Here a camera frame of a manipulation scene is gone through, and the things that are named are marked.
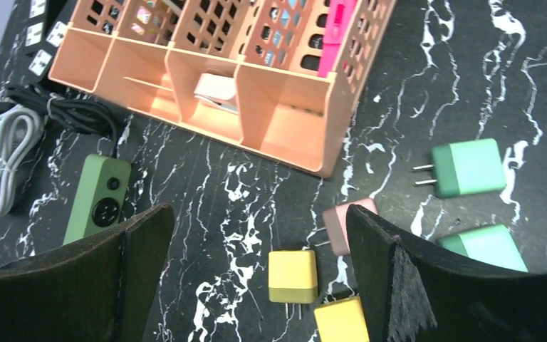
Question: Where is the green power strip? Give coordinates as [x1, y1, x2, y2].
[63, 154, 132, 245]

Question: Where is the black power strip front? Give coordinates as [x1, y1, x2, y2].
[19, 0, 71, 55]

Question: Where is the yellow charger plug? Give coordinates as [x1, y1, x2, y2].
[314, 296, 370, 342]
[267, 249, 318, 318]

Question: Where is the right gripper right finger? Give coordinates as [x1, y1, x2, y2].
[346, 204, 547, 341]

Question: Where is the pink white charger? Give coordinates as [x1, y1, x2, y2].
[313, 197, 378, 257]

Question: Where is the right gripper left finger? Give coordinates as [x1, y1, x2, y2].
[0, 204, 175, 341]

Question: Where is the white coiled cord lower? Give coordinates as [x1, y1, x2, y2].
[0, 104, 48, 224]

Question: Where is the orange desk file organizer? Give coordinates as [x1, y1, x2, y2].
[49, 1, 395, 178]

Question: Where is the green white charger plug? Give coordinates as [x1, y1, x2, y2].
[412, 138, 506, 199]

